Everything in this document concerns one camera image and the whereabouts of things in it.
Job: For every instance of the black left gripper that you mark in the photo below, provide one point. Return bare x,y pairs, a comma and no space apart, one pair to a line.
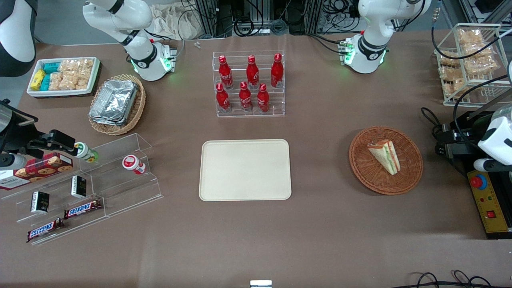
467,135

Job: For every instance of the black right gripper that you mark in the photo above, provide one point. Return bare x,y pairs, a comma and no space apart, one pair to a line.
16,138

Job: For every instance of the triangular sandwich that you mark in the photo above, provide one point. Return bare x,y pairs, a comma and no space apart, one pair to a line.
386,154

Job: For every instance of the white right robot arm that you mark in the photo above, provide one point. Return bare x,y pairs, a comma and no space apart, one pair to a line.
152,66

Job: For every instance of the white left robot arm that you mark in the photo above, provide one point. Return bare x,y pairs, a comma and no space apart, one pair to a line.
370,60

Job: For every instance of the white rectangular snack tray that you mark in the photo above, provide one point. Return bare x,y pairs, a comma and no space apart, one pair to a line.
60,92

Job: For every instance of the round brown wicker basket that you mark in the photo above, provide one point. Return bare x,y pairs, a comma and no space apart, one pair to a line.
368,172

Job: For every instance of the oval light wicker basket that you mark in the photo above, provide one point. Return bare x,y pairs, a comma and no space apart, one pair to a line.
138,108

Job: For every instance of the beige plastic tray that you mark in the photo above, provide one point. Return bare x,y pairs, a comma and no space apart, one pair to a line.
244,170

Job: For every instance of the red tartan cookie box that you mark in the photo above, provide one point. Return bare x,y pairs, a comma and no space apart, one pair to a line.
44,168

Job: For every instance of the green capped small bottle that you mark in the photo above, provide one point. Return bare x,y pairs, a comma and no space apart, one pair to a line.
84,152

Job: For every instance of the small black box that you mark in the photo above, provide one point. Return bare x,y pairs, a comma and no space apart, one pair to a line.
40,202
79,186

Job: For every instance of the clear bag of rice snacks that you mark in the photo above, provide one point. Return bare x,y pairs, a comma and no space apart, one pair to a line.
480,62
472,36
452,82
448,60

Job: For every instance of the teal snack packet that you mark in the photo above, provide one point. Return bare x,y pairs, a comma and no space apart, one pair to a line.
52,67
45,82

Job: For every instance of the clear bag of crackers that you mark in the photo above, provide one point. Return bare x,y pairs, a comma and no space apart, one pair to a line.
85,74
68,81
68,65
56,80

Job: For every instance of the yellow snack packet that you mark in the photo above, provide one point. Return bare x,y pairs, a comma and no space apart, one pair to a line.
38,80

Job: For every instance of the Snickers chocolate bar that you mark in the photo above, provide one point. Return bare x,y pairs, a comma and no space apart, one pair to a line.
44,230
82,209

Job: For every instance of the yellow emergency stop control box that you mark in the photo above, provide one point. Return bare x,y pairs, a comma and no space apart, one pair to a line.
490,200

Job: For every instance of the clear acrylic stepped shelf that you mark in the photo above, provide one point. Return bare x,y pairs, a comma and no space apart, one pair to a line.
120,188

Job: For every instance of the red capped white bottle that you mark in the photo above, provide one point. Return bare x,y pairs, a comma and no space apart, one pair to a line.
132,164

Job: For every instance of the clear acrylic bottle rack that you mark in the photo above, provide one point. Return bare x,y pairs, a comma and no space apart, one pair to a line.
276,104

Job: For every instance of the beige crumpled cloth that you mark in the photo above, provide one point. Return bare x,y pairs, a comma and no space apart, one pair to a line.
176,22

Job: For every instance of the red cola bottle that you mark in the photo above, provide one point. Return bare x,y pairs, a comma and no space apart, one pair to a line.
225,74
276,72
222,100
252,74
262,100
245,98

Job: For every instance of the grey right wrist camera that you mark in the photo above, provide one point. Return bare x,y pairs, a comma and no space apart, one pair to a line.
14,160

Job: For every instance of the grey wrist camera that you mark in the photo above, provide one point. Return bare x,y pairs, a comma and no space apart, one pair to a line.
14,160
486,164

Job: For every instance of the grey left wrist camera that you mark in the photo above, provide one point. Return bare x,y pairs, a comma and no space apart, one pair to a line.
486,164

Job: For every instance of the aluminium profile frame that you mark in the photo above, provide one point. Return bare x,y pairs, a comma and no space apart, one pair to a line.
208,18

